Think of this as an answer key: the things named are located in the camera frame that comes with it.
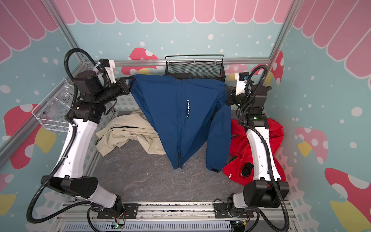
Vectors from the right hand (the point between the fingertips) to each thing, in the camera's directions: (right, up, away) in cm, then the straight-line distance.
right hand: (225, 85), depth 68 cm
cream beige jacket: (-55, -20, +29) cm, 65 cm away
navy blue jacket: (-18, -12, +4) cm, 23 cm away
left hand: (-42, +1, -4) cm, 42 cm away
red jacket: (+11, -43, +13) cm, 46 cm away
